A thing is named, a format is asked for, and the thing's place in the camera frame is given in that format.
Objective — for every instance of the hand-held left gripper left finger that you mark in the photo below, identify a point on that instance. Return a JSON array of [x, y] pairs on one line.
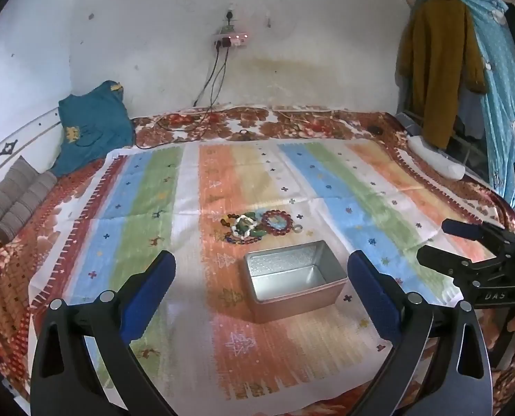
[[153, 292]]

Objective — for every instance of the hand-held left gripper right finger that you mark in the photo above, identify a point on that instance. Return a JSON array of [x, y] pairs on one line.
[[374, 294]]

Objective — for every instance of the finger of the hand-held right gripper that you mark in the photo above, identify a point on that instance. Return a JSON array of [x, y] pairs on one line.
[[443, 260], [465, 229]]

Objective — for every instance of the silver metal tin box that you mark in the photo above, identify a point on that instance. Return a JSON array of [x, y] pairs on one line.
[[292, 281]]

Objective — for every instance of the green bangle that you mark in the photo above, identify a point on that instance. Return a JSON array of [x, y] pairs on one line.
[[257, 235]]

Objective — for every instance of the white cloth bundle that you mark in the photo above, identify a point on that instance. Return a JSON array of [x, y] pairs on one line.
[[435, 156]]

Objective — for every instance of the blue printed curtain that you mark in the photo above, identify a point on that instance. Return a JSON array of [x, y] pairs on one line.
[[495, 95]]

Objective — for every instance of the colourful striped cloth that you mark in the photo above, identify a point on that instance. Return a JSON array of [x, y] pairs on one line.
[[240, 173]]

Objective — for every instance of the mustard jacket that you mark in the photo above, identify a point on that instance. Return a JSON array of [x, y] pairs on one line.
[[435, 73]]

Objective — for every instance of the teal garment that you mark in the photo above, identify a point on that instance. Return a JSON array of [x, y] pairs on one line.
[[93, 117]]

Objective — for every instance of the white bed headboard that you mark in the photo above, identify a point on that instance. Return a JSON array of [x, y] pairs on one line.
[[10, 138]]

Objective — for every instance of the white power strip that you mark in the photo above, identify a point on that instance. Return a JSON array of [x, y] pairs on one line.
[[231, 40]]

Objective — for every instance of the wall socket plug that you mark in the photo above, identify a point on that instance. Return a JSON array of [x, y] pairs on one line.
[[229, 16]]

